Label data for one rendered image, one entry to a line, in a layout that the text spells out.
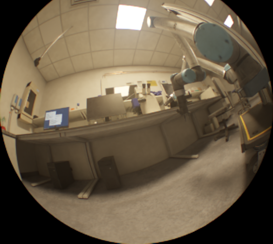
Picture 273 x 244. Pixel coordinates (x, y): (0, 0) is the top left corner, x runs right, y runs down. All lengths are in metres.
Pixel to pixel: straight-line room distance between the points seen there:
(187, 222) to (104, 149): 1.48
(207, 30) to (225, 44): 0.08
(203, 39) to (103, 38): 2.12
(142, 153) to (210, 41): 1.64
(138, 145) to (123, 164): 0.44
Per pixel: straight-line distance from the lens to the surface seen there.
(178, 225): 0.61
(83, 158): 1.72
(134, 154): 1.60
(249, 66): 0.50
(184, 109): 0.68
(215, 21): 0.83
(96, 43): 2.34
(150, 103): 0.95
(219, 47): 0.35
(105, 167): 1.08
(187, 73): 0.56
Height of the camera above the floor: 0.54
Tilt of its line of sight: 22 degrees up
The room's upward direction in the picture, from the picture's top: 17 degrees counter-clockwise
